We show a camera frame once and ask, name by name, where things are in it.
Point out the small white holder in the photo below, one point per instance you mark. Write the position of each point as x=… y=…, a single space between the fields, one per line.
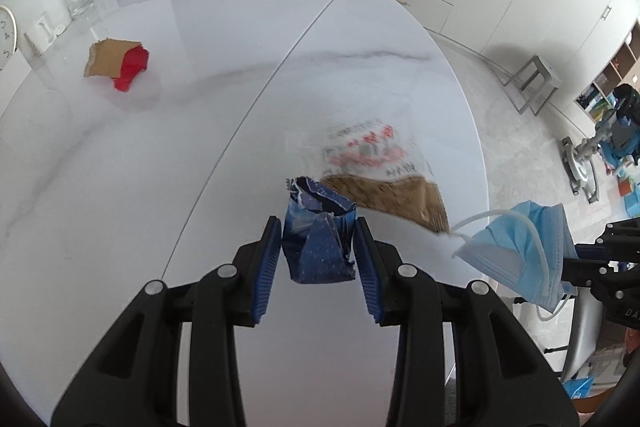
x=40 y=32

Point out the light grey chair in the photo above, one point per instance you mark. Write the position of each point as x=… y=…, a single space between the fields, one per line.
x=580 y=332

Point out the blue face mask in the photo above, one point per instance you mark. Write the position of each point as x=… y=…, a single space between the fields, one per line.
x=515 y=252

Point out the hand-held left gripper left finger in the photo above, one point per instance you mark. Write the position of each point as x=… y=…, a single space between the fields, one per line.
x=267 y=277

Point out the grey stool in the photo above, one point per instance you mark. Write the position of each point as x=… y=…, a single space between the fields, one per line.
x=537 y=77

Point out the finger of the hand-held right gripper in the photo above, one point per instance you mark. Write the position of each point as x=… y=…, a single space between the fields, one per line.
x=585 y=269
x=615 y=239

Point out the torn cardboard and red box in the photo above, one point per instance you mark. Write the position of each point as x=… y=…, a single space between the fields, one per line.
x=107 y=57

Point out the dark blue dotted wrapper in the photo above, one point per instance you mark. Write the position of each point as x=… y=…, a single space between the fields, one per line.
x=315 y=252

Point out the white wall clock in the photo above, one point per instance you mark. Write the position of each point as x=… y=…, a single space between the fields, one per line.
x=6 y=37

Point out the clear bag with brown crumbs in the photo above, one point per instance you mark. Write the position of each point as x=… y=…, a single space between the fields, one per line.
x=390 y=194

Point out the grey exercise machine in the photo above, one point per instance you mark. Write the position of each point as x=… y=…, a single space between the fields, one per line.
x=585 y=152

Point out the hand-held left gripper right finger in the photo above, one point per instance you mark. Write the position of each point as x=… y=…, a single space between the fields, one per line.
x=367 y=277

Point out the open cubby shelf unit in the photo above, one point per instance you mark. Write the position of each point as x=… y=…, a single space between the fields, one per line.
x=615 y=77

